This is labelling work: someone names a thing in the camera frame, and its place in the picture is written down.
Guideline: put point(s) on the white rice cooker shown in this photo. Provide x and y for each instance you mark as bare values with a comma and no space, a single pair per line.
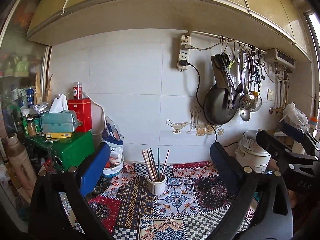
249,153

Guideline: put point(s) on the pink chopstick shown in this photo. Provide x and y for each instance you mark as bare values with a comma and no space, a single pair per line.
165,163

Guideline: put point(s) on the yellow flat box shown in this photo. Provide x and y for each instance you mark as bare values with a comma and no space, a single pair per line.
58,135

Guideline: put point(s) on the dark green chopstick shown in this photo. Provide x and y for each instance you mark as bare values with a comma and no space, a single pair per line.
158,158

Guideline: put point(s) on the white water heater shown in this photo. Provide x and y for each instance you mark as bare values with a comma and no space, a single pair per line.
275,55

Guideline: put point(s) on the upper kitchen cabinet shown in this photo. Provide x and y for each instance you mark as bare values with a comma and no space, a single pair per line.
265,24

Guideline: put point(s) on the patterned patchwork table mat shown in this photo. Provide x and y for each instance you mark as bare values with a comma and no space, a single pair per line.
193,202

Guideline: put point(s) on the metal strainer ladle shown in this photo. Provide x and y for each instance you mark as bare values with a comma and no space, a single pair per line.
246,102

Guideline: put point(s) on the black wok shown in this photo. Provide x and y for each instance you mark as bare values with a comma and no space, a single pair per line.
215,106

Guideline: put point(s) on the white ceramic utensil cup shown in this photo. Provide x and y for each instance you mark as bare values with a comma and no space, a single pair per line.
157,188

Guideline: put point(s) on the red tin box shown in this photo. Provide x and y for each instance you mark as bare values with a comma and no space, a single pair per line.
82,108

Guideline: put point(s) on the black scissors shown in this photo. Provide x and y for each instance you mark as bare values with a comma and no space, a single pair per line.
223,65

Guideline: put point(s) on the teal tissue box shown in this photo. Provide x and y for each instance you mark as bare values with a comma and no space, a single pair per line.
63,122

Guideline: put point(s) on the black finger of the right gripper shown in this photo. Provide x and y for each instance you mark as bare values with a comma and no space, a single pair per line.
272,144

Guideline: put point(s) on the blue white plastic bag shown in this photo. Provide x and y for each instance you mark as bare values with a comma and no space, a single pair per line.
114,139

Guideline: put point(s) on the metal hanging rail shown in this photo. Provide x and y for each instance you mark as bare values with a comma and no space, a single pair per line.
221,37

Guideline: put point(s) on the spice bottle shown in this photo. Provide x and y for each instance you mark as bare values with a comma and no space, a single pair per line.
31,127

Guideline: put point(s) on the white power strip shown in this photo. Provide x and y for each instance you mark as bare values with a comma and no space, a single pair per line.
185,46

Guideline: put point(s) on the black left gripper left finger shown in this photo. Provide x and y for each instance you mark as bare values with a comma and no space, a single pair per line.
48,219

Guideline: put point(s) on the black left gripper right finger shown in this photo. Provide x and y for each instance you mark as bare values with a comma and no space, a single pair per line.
273,216

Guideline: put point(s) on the person's hand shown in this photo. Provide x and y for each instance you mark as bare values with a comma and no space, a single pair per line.
292,196

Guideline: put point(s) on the green metal box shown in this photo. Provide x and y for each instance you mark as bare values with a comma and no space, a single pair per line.
65,152

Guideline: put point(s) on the brown chopstick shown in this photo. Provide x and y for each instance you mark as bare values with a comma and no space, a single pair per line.
149,161

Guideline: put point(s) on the grey chopstick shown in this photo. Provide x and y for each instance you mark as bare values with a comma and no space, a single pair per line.
153,165

